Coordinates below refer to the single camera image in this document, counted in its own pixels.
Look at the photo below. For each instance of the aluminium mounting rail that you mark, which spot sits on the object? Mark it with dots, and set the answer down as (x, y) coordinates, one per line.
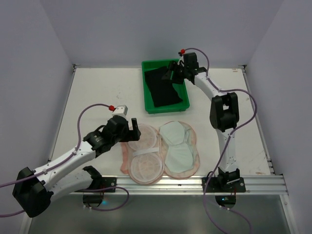
(255, 185)

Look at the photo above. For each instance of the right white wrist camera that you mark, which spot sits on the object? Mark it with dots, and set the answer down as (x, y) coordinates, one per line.
(181, 54)

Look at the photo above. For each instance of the green plastic tray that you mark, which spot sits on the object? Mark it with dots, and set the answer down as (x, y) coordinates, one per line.
(180, 88)

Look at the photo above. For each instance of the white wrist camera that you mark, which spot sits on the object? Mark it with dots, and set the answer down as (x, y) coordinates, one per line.
(181, 54)
(120, 110)

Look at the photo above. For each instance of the floral mesh laundry bag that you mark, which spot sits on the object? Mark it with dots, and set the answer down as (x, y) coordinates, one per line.
(170, 150)

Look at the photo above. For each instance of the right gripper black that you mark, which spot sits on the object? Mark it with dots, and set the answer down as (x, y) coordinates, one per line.
(174, 72)

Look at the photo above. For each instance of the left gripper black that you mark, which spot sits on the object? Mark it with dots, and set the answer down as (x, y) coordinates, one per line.
(131, 131)

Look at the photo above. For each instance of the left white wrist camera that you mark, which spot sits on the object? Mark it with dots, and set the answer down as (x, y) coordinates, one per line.
(120, 110)

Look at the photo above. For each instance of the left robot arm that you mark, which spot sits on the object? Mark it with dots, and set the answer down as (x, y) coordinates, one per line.
(37, 189)

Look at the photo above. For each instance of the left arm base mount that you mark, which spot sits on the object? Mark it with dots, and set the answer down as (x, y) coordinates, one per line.
(96, 191)

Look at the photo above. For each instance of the black bra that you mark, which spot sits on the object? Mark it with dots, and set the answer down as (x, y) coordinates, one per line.
(162, 91)

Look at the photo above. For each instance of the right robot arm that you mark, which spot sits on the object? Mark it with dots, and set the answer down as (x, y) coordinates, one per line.
(224, 117)

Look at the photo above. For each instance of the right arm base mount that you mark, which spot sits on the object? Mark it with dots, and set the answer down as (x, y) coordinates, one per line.
(225, 195)

